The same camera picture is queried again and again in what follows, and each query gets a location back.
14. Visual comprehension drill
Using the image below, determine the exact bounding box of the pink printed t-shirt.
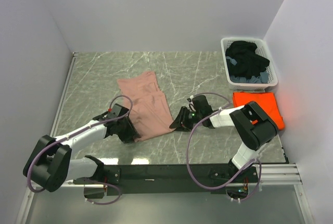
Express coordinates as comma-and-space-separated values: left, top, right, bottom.
117, 71, 173, 142

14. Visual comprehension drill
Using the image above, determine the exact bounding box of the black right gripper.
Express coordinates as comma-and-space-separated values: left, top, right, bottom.
169, 106, 202, 132

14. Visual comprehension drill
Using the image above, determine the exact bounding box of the black t-shirt in basket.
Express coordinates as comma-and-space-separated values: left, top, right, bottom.
225, 41, 270, 79

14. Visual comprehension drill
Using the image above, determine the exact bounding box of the aluminium frame rail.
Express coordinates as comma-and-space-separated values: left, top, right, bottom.
27, 164, 304, 188

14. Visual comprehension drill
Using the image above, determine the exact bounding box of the blue garment in basket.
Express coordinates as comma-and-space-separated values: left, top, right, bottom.
226, 56, 269, 84

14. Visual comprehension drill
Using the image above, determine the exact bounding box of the black robot mounting base bar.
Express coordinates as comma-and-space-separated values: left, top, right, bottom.
73, 164, 261, 200

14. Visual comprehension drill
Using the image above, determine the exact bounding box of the folded orange t-shirt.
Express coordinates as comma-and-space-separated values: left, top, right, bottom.
232, 92, 285, 130

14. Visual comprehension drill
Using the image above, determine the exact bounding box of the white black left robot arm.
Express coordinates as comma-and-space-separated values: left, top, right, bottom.
23, 103, 139, 192

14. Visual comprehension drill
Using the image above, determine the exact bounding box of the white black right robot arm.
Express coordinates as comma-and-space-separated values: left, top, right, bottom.
169, 94, 278, 182

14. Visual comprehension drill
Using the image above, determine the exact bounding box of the white plastic laundry basket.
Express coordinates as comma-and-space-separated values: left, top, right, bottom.
221, 37, 278, 90

